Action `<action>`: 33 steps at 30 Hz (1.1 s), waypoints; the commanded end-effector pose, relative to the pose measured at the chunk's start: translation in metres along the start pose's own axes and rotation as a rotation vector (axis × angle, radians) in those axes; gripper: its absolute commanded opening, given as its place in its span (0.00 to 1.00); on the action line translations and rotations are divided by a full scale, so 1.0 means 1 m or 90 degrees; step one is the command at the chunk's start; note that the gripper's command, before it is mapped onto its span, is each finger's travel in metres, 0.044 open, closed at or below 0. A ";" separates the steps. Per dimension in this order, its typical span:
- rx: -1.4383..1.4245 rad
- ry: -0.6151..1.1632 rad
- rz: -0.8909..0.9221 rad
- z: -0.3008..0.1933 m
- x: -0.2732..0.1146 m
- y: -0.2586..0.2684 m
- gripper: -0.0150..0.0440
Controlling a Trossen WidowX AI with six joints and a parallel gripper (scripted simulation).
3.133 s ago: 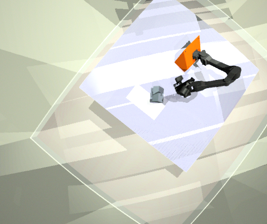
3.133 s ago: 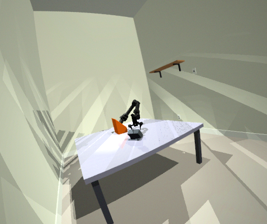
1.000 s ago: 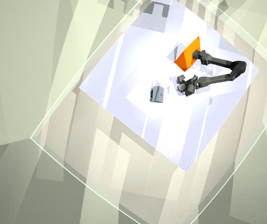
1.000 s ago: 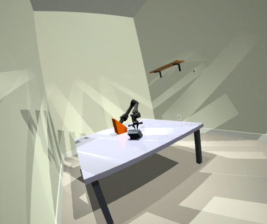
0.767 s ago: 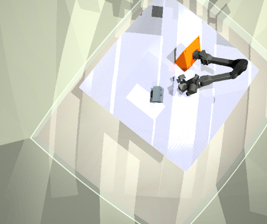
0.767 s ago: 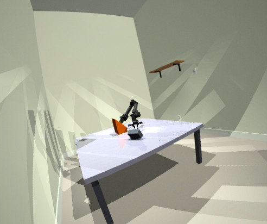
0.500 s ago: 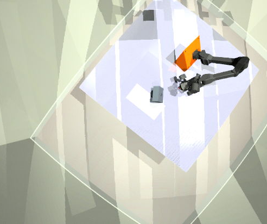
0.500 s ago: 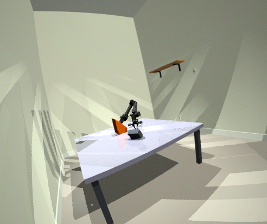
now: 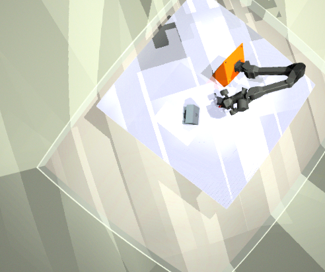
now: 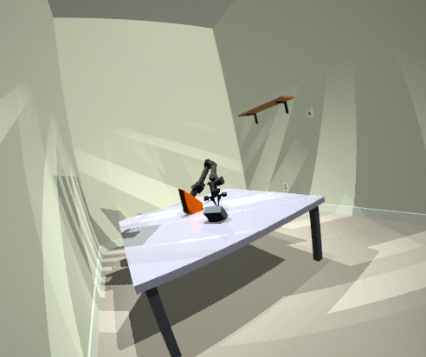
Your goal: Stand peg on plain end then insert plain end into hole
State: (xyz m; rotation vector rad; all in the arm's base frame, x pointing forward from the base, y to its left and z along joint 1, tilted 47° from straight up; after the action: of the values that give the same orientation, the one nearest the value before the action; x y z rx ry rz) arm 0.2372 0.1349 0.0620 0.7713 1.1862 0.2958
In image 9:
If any grey sloped panel with hole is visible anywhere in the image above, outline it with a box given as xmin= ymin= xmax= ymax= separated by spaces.
xmin=182 ymin=104 xmax=199 ymax=125

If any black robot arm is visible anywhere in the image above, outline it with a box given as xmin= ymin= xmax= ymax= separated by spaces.
xmin=221 ymin=59 xmax=306 ymax=112

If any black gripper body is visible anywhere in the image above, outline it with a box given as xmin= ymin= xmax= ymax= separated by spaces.
xmin=219 ymin=89 xmax=238 ymax=116

